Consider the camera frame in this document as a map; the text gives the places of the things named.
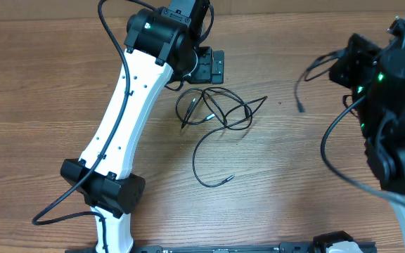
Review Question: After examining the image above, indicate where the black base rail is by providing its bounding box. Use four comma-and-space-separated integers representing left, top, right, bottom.
65, 230, 378, 253

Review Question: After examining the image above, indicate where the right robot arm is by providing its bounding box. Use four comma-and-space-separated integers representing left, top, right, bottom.
329, 18, 405, 244

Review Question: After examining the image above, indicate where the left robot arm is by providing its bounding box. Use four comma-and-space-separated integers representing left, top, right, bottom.
60, 1, 224, 252

